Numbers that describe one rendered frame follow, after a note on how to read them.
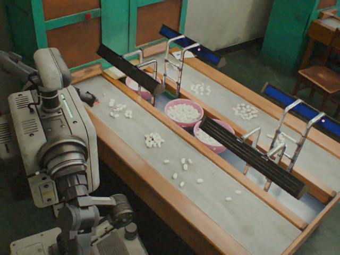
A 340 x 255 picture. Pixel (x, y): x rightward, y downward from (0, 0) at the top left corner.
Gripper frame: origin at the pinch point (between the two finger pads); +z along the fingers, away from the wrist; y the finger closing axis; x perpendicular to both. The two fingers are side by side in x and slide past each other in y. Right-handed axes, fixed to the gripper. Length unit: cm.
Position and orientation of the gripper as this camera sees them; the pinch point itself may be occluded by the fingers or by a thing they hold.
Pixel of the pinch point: (99, 102)
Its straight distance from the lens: 228.2
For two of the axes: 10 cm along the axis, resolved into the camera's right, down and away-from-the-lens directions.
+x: -5.3, 8.3, 1.4
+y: -6.7, -5.2, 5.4
